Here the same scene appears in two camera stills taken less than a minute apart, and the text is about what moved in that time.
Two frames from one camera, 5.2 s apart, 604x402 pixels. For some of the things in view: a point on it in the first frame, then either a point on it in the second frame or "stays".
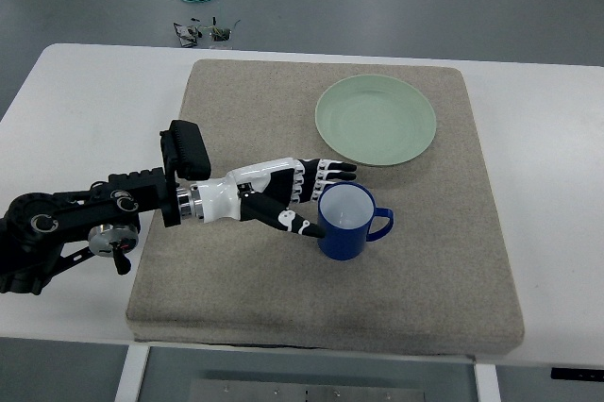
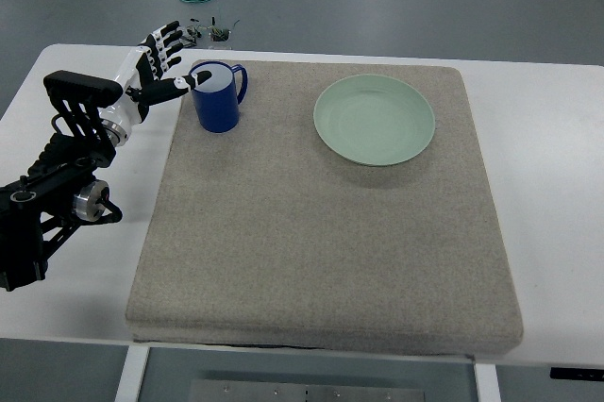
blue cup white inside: [346, 211] -> [217, 97]
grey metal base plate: [305, 391] stays
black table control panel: [577, 374] stays
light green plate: [376, 119] stays
